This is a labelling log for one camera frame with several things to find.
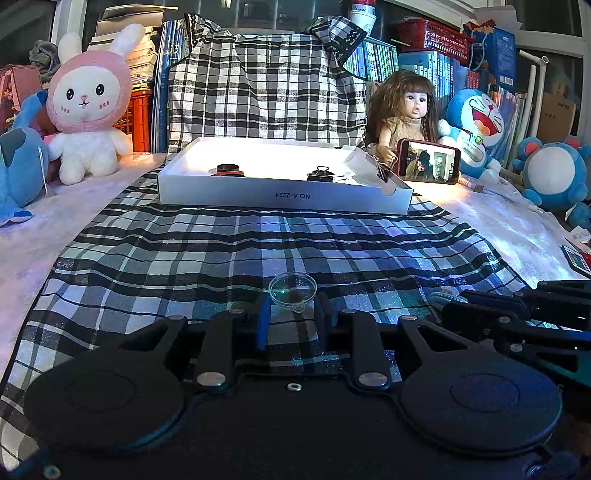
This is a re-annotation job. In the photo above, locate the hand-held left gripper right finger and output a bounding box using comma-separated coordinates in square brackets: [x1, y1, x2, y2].
[315, 292, 483, 392]

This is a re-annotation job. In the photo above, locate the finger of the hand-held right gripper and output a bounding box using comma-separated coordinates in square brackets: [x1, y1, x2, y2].
[441, 302, 591, 385]
[458, 278, 591, 332]

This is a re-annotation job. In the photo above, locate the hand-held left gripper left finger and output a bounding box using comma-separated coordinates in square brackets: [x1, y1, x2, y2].
[117, 292, 274, 392]

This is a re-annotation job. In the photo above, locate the pale blue hair clip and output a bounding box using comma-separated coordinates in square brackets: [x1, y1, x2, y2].
[427, 288, 469, 311]

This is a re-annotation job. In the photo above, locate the white cardboard box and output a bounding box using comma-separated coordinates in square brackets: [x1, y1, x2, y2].
[157, 136, 414, 215]

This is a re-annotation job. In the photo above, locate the flat black white plaid cloth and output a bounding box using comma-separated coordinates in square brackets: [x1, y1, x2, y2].
[0, 173, 541, 467]

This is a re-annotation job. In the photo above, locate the round blue mouse plush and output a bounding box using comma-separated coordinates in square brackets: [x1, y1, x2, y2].
[512, 135, 591, 215]

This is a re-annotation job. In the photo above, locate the red-cased smartphone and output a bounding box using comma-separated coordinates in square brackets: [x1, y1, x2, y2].
[397, 137, 462, 185]

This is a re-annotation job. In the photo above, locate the blue cat plush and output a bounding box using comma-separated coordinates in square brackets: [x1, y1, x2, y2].
[436, 88, 511, 181]

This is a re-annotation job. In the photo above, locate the white plastic pipe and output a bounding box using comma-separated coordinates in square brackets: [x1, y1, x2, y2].
[510, 50, 550, 153]

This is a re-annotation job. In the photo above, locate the long-haired doll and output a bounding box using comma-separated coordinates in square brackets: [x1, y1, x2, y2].
[365, 69, 441, 178]

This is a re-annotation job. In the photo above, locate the draped black white plaid cloth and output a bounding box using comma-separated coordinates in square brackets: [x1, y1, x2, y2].
[166, 14, 370, 153]

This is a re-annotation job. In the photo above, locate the row of light blue books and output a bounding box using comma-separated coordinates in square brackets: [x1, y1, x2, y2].
[398, 50, 469, 100]

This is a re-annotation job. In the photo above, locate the red plastic crate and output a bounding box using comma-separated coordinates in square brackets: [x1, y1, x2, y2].
[113, 90, 153, 153]

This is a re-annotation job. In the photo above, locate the blue printed box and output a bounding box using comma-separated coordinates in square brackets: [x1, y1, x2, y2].
[482, 25, 518, 92]

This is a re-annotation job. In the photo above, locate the row of upright blue books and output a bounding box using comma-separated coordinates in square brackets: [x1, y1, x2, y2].
[150, 19, 190, 154]

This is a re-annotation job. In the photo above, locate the row of teal books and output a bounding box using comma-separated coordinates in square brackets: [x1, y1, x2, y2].
[362, 38, 400, 84]

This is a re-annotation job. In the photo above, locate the red mesh basket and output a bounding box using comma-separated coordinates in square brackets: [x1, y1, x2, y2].
[396, 18, 474, 65]

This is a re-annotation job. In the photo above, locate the pink hooded rabbit plush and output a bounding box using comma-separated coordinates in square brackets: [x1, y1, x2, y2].
[46, 23, 146, 185]

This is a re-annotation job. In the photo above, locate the blue spotted plush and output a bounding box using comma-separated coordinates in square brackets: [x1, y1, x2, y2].
[0, 90, 51, 227]

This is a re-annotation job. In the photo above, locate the stack of white books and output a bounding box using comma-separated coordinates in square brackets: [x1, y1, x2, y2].
[88, 4, 160, 93]

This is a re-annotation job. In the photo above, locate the white paper cup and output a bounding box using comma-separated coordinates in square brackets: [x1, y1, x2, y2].
[348, 0, 377, 35]

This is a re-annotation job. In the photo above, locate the pink bag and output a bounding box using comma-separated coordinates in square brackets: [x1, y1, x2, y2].
[0, 64, 54, 137]

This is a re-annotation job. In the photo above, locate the grey cloth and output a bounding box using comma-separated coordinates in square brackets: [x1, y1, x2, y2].
[29, 40, 60, 77]

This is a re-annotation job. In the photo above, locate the white cord with brown bead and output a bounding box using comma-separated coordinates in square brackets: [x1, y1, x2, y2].
[462, 178, 546, 213]

